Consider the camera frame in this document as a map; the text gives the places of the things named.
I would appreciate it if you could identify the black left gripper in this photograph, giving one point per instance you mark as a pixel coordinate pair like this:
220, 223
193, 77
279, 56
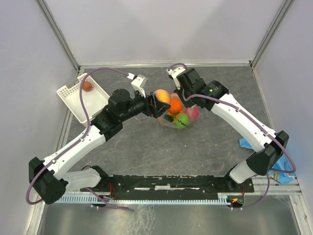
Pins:
154, 107

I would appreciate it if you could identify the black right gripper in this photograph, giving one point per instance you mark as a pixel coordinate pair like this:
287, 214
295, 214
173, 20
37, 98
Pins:
181, 87

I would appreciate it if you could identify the peach toy fruit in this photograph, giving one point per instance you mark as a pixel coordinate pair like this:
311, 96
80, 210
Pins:
163, 96

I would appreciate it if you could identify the dark green avocado toy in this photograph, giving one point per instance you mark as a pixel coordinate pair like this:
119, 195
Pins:
168, 118

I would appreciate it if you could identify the orange toy fruit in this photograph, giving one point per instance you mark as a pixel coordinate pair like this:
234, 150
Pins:
175, 106

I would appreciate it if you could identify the clear zip top bag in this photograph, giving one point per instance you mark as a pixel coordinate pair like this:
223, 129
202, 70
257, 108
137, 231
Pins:
165, 123

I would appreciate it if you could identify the green watermelon toy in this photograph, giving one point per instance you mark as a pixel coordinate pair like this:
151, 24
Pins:
182, 120

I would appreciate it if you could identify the red apple toy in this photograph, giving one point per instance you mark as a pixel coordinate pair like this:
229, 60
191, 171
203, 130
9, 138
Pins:
192, 112

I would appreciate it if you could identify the white plastic basket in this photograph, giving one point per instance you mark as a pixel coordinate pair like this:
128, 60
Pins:
94, 101

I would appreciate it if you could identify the brown toy fruit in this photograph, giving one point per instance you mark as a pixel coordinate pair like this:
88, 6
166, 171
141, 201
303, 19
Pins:
87, 86

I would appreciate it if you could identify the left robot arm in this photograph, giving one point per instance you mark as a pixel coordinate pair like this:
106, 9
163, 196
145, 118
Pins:
49, 177

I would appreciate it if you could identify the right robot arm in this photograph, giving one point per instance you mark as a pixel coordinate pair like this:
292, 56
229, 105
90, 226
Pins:
268, 145

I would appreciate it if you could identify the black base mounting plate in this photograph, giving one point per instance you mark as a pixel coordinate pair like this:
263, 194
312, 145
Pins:
159, 188

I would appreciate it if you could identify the blue patterned cloth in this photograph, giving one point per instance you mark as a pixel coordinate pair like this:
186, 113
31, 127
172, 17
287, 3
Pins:
282, 177

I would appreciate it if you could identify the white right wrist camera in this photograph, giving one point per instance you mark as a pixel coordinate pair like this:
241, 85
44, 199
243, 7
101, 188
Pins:
174, 73

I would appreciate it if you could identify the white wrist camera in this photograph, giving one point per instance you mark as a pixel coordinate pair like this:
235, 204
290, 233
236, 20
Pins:
138, 82
174, 73

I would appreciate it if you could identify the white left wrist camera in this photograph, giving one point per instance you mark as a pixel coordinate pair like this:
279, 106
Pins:
138, 82

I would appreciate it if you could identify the aluminium frame rail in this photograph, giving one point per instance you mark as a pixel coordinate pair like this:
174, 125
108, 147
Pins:
281, 188

